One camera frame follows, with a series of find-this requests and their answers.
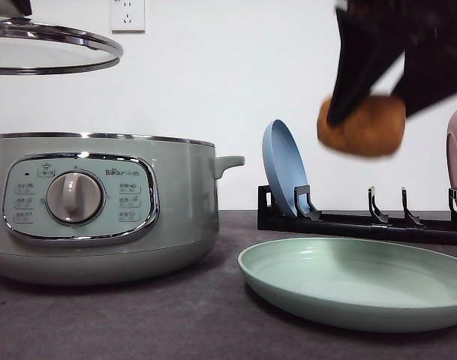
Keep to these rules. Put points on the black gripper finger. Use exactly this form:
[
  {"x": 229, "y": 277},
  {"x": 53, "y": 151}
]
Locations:
[
  {"x": 23, "y": 6},
  {"x": 371, "y": 41},
  {"x": 430, "y": 68}
]

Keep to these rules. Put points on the glass steamer lid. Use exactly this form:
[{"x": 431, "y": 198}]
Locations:
[{"x": 31, "y": 46}]

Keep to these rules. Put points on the brown potato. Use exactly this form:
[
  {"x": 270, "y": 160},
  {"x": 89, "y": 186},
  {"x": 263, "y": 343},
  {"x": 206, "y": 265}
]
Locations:
[{"x": 377, "y": 128}]

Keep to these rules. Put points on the green plate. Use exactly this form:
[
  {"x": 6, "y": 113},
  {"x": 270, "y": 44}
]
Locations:
[{"x": 351, "y": 284}]

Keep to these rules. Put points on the blue plate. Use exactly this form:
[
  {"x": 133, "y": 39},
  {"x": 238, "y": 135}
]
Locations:
[{"x": 285, "y": 166}]

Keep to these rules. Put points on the black plate rack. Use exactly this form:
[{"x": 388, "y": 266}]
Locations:
[{"x": 306, "y": 218}]

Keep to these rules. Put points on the green electric steamer pot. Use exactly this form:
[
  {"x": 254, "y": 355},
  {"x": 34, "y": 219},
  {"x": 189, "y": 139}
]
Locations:
[{"x": 107, "y": 209}]

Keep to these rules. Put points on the white wall socket left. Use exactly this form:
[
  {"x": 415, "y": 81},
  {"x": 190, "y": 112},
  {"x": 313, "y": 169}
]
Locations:
[{"x": 128, "y": 17}]

